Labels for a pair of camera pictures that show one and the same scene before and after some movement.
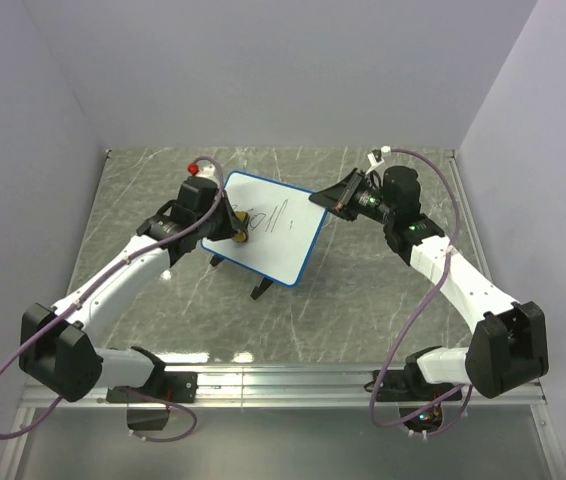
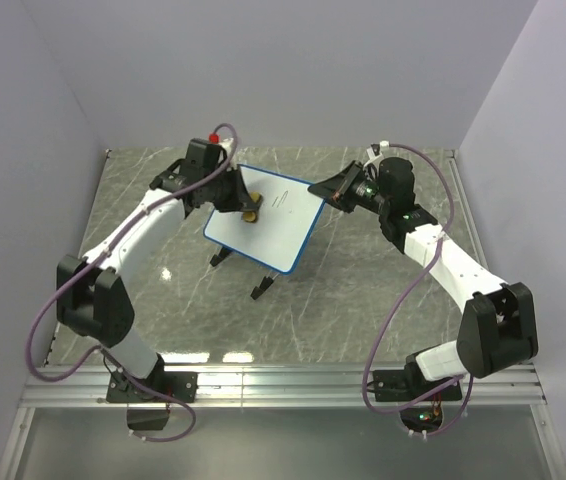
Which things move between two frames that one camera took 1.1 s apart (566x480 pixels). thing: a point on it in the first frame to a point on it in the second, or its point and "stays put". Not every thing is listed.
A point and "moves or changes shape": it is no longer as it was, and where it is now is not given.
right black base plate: (408, 385) stays put
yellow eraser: (242, 236) to (252, 216)
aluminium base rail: (300, 387) stays put
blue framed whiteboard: (284, 225) moves or changes shape
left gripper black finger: (229, 223) to (242, 195)
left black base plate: (170, 387) stays put
